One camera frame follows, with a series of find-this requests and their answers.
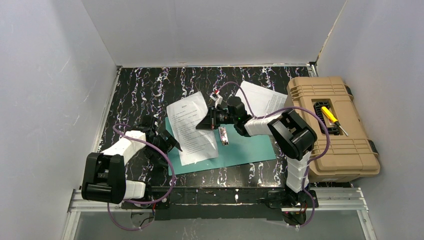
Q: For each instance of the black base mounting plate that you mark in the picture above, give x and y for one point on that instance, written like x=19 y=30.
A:
x=270 y=203

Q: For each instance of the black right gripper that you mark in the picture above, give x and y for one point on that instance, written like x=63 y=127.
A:
x=213 y=117

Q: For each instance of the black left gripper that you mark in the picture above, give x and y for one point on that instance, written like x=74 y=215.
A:
x=166 y=141

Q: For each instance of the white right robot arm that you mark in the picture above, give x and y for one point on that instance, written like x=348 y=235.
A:
x=293 y=135

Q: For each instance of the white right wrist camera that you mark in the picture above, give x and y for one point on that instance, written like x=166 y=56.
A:
x=216 y=97

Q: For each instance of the tan plastic toolbox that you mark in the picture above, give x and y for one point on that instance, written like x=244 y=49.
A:
x=348 y=157

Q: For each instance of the white printed paper sheet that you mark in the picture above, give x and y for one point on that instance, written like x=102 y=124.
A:
x=184 y=115

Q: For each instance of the white printed paper stack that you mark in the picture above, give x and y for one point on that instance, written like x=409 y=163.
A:
x=262 y=101

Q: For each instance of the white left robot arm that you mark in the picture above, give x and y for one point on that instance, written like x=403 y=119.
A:
x=104 y=178

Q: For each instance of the yellow handled screwdriver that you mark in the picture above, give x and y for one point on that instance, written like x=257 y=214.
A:
x=333 y=119

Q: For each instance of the teal paper folder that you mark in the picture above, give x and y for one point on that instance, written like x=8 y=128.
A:
x=240 y=150

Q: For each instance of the aluminium frame rail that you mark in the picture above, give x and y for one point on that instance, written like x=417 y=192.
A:
x=325 y=198

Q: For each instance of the metal folder clip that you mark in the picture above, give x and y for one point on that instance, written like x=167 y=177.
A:
x=223 y=136

